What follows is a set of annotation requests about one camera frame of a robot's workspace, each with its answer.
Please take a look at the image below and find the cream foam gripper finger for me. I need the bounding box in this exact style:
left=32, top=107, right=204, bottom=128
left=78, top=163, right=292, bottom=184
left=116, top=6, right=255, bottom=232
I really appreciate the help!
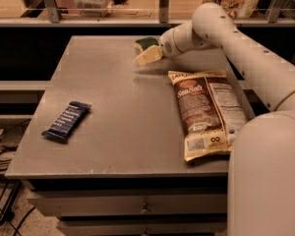
left=135, top=45, right=163, bottom=66

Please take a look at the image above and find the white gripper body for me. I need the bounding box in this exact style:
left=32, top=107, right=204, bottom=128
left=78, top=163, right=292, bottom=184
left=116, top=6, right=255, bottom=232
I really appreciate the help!
left=158, top=29, right=177, bottom=57

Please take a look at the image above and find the green and yellow sponge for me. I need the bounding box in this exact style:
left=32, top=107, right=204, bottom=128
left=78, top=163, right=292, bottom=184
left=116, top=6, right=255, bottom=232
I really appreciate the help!
left=135, top=36, right=158, bottom=53

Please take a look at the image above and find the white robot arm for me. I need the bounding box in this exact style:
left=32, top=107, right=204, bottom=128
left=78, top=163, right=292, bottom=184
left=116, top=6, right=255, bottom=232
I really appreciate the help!
left=136, top=3, right=295, bottom=236

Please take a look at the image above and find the brown sea salt chip bag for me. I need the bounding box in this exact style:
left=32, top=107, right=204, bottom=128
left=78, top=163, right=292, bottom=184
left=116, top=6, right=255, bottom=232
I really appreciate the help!
left=168, top=71, right=248, bottom=161

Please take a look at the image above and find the clear plastic container on shelf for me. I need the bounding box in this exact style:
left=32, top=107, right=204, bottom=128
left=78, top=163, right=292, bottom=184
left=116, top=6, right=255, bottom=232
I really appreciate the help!
left=74, top=0, right=112, bottom=18

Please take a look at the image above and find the dark blue snack bar wrapper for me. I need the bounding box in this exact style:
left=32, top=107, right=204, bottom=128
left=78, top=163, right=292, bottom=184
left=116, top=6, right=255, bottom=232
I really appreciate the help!
left=41, top=101, right=91, bottom=143

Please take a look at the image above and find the grey drawer cabinet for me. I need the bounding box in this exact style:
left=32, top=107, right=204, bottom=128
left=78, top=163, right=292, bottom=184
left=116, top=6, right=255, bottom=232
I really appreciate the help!
left=4, top=34, right=257, bottom=236

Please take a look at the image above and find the metal drawer knob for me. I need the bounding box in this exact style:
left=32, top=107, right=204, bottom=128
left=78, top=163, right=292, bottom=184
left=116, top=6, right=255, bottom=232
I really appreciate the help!
left=141, top=202, right=150, bottom=214

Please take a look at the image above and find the black power adapter on floor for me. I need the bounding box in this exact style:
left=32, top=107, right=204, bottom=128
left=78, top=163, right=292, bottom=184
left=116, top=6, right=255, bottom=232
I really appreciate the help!
left=0, top=125, right=27, bottom=150

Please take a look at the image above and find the metal shelf rail frame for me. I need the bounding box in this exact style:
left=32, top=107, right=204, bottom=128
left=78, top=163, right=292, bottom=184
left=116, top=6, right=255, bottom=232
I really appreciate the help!
left=0, top=0, right=295, bottom=27

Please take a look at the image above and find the black cable left floor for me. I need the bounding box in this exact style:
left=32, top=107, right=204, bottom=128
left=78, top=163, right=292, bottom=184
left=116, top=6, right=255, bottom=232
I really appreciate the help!
left=0, top=119, right=35, bottom=236

